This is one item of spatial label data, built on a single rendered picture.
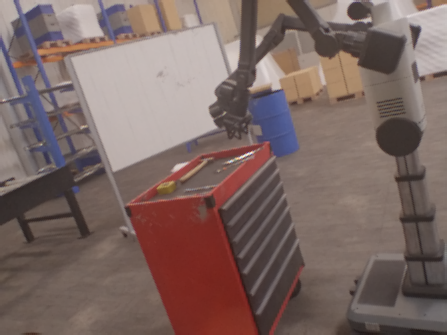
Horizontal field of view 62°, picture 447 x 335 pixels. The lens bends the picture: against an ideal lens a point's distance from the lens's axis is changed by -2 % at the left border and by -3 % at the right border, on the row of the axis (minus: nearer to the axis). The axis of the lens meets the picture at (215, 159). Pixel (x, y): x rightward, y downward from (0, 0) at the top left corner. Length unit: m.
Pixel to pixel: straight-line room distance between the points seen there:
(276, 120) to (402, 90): 4.00
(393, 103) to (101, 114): 3.00
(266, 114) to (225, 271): 3.91
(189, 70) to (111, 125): 1.14
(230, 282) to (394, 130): 0.89
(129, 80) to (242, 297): 2.90
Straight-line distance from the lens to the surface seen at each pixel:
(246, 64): 1.51
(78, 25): 10.95
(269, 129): 5.42
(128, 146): 4.04
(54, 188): 4.79
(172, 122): 4.28
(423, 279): 1.86
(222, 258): 1.64
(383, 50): 1.32
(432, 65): 8.68
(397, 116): 1.53
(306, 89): 10.06
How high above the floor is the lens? 1.38
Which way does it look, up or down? 12 degrees down
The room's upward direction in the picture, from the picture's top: 18 degrees counter-clockwise
